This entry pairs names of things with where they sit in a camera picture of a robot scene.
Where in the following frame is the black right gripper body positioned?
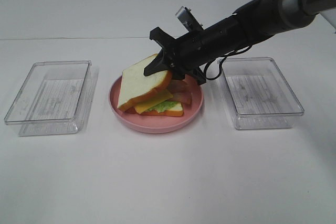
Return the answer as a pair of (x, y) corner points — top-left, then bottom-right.
(150, 27), (206, 84)

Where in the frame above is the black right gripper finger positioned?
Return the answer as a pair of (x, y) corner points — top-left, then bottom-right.
(143, 50), (170, 76)
(171, 70), (186, 80)

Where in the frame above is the tray bacon strip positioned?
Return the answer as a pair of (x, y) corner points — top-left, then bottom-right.
(170, 91), (192, 105)
(167, 80), (188, 93)

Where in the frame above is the green lettuce leaf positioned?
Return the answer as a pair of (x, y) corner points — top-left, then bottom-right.
(146, 101), (182, 113)

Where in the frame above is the round-top bread slice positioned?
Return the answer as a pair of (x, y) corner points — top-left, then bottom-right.
(117, 54), (172, 111)

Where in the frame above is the square white bread slice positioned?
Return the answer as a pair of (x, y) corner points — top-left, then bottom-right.
(125, 101), (184, 117)

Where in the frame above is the yellow cheese slice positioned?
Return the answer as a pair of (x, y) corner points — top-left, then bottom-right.
(134, 89), (173, 114)

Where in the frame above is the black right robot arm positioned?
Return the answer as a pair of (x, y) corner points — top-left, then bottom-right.
(144, 0), (335, 85)

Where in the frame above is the pink round plate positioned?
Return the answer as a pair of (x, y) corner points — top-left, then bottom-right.
(109, 76), (204, 134)

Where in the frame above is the right clear plastic tray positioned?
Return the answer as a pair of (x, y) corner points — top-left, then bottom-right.
(218, 57), (304, 130)

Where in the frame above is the clear plastic tray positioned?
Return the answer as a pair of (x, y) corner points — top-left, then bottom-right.
(4, 60), (95, 136)
(218, 57), (304, 130)

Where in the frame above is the left clear plastic tray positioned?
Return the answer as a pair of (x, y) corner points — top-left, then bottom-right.
(4, 60), (95, 136)

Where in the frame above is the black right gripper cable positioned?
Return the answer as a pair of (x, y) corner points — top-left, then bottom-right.
(202, 0), (310, 81)

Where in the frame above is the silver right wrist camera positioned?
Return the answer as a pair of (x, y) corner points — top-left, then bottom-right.
(175, 6), (203, 32)

